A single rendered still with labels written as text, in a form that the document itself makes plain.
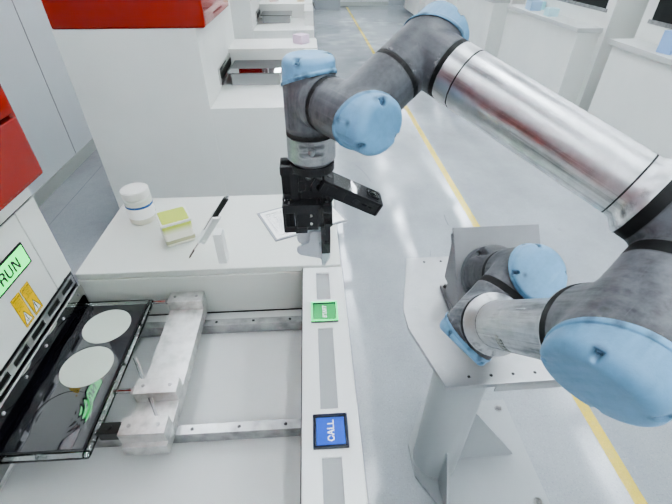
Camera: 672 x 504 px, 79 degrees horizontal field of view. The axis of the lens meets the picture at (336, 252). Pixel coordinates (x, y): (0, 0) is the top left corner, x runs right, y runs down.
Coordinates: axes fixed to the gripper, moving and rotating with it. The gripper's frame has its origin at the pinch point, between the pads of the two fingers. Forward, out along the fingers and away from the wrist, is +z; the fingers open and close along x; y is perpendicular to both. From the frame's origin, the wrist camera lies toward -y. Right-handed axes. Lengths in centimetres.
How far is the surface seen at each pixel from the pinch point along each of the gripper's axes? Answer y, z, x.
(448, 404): -36, 62, -6
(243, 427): 17.0, 25.6, 18.2
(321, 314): 1.4, 14.2, 0.8
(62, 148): 207, 89, -269
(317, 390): 2.7, 14.6, 18.4
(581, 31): -257, 24, -359
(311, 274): 3.3, 14.7, -12.4
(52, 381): 54, 21, 9
